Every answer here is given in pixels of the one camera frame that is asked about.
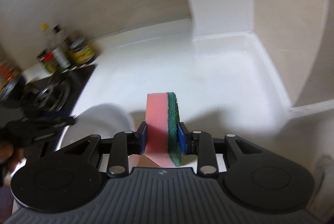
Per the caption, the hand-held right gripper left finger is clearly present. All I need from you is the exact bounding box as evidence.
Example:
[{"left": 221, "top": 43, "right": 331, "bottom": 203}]
[{"left": 63, "top": 121, "right": 149, "bottom": 178}]

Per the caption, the small jar red lid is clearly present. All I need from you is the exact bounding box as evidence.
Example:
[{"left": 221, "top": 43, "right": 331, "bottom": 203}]
[{"left": 37, "top": 49, "right": 57, "bottom": 74}]

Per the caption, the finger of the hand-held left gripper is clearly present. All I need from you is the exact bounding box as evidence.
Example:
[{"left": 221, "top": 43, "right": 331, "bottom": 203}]
[{"left": 39, "top": 115, "right": 77, "bottom": 128}]

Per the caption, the dark cap oil bottle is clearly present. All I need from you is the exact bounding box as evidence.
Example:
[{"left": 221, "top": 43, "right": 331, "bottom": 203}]
[{"left": 52, "top": 25, "right": 79, "bottom": 68}]

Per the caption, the pink and green sponge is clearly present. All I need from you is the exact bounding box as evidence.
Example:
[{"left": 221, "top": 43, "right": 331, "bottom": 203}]
[{"left": 144, "top": 92, "right": 182, "bottom": 168}]

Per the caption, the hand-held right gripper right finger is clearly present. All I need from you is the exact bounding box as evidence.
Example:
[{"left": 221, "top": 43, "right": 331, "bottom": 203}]
[{"left": 177, "top": 122, "right": 264, "bottom": 177}]

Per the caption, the red sauce bottle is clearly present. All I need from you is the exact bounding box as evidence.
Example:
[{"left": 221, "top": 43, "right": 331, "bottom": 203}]
[{"left": 0, "top": 57, "right": 21, "bottom": 85}]

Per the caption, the yellow cap clear bottle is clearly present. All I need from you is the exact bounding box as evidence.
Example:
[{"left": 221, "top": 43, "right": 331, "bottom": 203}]
[{"left": 40, "top": 23, "right": 71, "bottom": 70}]

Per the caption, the white patterned bowl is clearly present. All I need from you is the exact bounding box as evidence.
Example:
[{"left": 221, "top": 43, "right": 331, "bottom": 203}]
[{"left": 55, "top": 103, "right": 134, "bottom": 170}]

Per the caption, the grey cloth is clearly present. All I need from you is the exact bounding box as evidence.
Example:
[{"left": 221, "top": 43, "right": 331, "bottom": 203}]
[{"left": 313, "top": 155, "right": 332, "bottom": 204}]

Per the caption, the yellow label jar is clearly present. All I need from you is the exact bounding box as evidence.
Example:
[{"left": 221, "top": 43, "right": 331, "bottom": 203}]
[{"left": 68, "top": 38, "right": 96, "bottom": 65}]

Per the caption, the metal pot with lid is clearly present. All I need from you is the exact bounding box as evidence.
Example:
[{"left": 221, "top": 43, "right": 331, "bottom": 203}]
[{"left": 37, "top": 81, "right": 71, "bottom": 111}]

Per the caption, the black pan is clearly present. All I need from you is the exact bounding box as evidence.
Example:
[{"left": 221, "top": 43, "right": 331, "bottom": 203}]
[{"left": 0, "top": 75, "right": 27, "bottom": 102}]

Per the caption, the person's left hand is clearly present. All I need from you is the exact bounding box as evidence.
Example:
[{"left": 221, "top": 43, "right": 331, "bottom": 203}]
[{"left": 0, "top": 142, "right": 15, "bottom": 165}]

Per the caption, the black glass cooktop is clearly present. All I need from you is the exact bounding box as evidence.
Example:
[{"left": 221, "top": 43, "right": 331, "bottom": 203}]
[{"left": 16, "top": 64, "right": 96, "bottom": 120}]

